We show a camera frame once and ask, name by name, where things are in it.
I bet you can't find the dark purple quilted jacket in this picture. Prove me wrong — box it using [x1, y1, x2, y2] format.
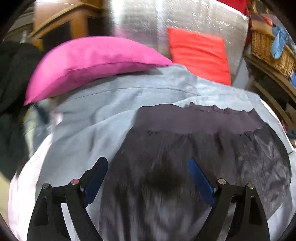
[98, 103, 292, 240]

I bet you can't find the grey fleece blanket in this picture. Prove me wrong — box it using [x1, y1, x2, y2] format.
[8, 65, 295, 240]

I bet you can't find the wooden shelf table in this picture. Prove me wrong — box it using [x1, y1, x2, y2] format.
[244, 53, 295, 128]

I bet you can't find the pink cushion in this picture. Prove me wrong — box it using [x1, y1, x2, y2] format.
[24, 36, 173, 105]

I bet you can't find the black puffer jacket pile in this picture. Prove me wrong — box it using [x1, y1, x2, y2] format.
[1, 41, 44, 180]

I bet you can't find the red cushion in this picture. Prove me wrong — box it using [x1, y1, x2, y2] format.
[167, 27, 231, 86]

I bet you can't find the wicker basket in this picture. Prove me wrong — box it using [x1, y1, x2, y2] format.
[251, 28, 295, 78]

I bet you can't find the light blue cloth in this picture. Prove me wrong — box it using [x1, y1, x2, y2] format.
[271, 25, 288, 59]

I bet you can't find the wooden cabinet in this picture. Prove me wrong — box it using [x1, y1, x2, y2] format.
[30, 0, 108, 52]

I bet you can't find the red velvet cloth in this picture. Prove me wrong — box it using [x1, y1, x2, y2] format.
[218, 0, 249, 16]

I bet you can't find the silver foil insulation panel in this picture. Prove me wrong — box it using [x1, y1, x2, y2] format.
[104, 0, 249, 79]

